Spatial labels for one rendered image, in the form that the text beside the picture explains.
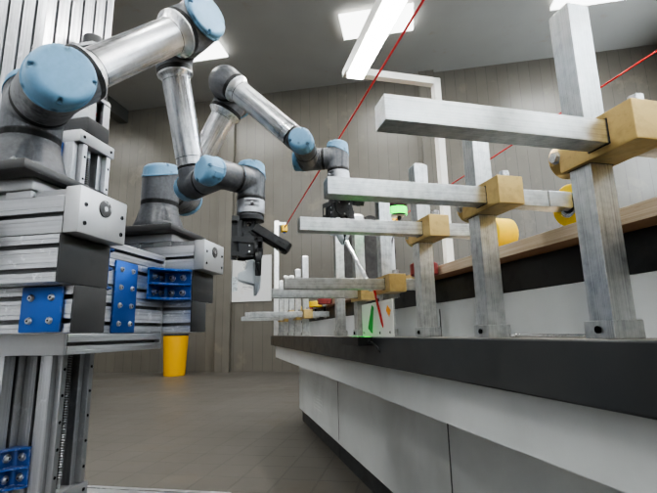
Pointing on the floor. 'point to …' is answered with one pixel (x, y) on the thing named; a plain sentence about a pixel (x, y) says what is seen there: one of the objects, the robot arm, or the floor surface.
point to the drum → (175, 354)
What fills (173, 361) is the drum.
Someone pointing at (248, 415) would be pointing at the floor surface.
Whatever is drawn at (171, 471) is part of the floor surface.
